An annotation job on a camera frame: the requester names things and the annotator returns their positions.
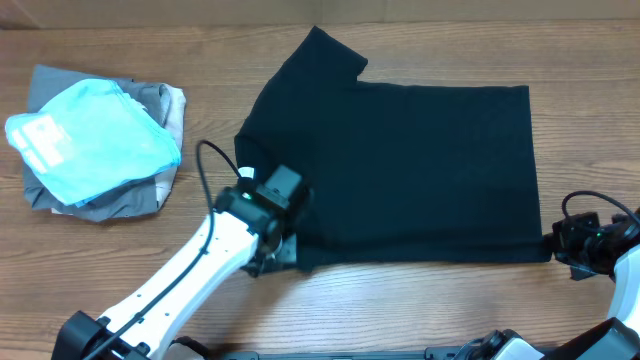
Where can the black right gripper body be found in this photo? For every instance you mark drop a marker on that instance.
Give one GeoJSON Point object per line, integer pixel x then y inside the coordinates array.
{"type": "Point", "coordinates": [584, 246]}

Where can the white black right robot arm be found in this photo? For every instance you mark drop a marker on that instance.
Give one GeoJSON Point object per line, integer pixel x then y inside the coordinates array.
{"type": "Point", "coordinates": [617, 337]}

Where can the grey folded garment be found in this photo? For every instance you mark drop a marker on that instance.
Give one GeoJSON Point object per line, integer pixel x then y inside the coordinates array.
{"type": "Point", "coordinates": [133, 199]}

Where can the light blue folded shirt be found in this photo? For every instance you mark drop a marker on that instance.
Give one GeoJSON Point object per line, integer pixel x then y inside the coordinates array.
{"type": "Point", "coordinates": [89, 139]}

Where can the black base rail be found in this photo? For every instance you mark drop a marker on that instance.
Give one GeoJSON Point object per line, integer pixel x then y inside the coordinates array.
{"type": "Point", "coordinates": [185, 348]}

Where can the white pink folded garment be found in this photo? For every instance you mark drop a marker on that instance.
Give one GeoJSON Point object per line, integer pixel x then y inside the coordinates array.
{"type": "Point", "coordinates": [174, 124]}

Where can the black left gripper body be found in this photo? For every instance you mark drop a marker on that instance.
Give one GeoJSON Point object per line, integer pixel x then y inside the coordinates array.
{"type": "Point", "coordinates": [284, 249]}

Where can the black t-shirt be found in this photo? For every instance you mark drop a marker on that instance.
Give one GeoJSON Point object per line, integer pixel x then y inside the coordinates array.
{"type": "Point", "coordinates": [399, 173]}

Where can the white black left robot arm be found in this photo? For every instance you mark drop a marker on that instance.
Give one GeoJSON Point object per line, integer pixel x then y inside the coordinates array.
{"type": "Point", "coordinates": [250, 227]}

